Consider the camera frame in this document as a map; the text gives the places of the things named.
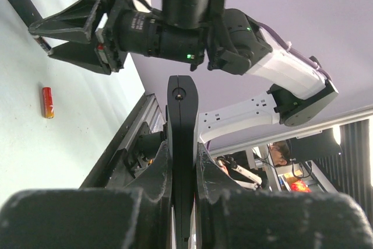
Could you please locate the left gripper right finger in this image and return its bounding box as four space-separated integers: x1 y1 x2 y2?
195 144 372 248

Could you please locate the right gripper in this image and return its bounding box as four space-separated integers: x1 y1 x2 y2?
29 0 131 75

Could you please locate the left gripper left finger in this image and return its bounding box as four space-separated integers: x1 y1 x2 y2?
1 142 172 248

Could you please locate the black grey battery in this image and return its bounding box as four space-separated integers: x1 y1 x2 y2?
33 35 53 56

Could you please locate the black battery cover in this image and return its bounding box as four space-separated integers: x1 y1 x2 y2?
8 0 43 27

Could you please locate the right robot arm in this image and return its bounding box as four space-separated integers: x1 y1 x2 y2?
29 0 338 143

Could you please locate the person in background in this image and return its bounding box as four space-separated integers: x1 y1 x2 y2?
216 141 291 188

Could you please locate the red orange battery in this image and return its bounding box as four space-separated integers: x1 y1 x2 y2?
42 87 55 119

